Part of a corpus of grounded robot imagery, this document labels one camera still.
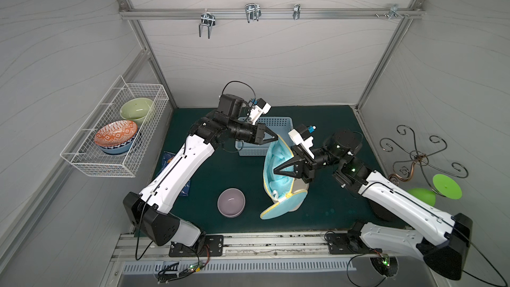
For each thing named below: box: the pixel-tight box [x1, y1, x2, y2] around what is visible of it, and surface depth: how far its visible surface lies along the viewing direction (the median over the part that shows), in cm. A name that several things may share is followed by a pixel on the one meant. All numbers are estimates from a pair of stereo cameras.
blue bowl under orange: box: [97, 132, 138, 155], surface depth 58 cm
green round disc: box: [432, 174, 463, 200], surface depth 57 cm
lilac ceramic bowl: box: [217, 187, 246, 219], surface depth 83 cm
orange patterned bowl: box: [94, 120, 139, 147], surface depth 64 cm
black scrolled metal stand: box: [379, 124, 469, 197], surface depth 65 cm
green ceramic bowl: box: [119, 97, 154, 125], surface depth 73 cm
